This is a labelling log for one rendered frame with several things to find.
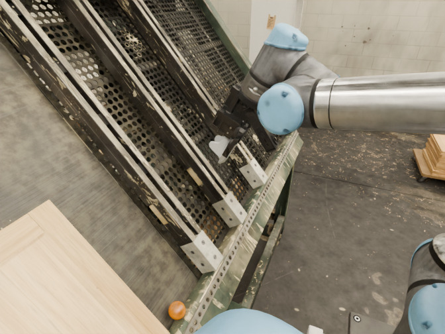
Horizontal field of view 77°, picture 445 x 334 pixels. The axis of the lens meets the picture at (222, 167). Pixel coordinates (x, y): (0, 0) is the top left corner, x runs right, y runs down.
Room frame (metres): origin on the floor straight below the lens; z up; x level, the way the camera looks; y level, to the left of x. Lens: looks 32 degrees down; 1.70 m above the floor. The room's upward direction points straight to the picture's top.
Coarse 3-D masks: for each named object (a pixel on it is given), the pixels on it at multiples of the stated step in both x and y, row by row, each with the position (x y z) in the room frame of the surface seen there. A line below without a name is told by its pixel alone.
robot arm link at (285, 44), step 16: (272, 32) 0.59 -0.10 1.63; (288, 32) 0.56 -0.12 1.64; (272, 48) 0.57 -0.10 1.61; (288, 48) 0.56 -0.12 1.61; (304, 48) 0.57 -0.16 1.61; (256, 64) 0.59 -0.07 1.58; (272, 64) 0.57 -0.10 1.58; (288, 64) 0.55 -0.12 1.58; (256, 80) 0.58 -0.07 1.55; (272, 80) 0.57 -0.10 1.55
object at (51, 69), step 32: (0, 0) 0.87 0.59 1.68; (32, 32) 0.88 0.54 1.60; (32, 64) 0.84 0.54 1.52; (64, 64) 0.84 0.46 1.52; (64, 96) 0.80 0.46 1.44; (96, 128) 0.76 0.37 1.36; (128, 160) 0.72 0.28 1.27; (160, 192) 0.72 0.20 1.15; (192, 224) 0.68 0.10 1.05; (192, 256) 0.63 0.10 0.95
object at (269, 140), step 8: (248, 112) 0.60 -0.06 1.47; (256, 112) 0.60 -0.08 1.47; (248, 120) 0.60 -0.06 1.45; (256, 120) 0.59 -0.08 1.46; (256, 128) 0.59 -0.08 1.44; (264, 128) 0.59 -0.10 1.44; (264, 136) 0.58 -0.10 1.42; (272, 136) 0.59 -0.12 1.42; (264, 144) 0.58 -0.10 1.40; (272, 144) 0.58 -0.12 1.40
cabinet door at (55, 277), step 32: (32, 224) 0.48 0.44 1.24; (64, 224) 0.52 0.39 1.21; (0, 256) 0.40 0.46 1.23; (32, 256) 0.43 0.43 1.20; (64, 256) 0.46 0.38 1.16; (96, 256) 0.49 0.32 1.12; (0, 288) 0.35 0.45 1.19; (32, 288) 0.38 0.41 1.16; (64, 288) 0.40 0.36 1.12; (96, 288) 0.43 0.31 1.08; (128, 288) 0.46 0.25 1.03; (0, 320) 0.31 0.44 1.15; (32, 320) 0.33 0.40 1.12; (64, 320) 0.35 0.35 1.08; (96, 320) 0.37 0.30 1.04; (128, 320) 0.40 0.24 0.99
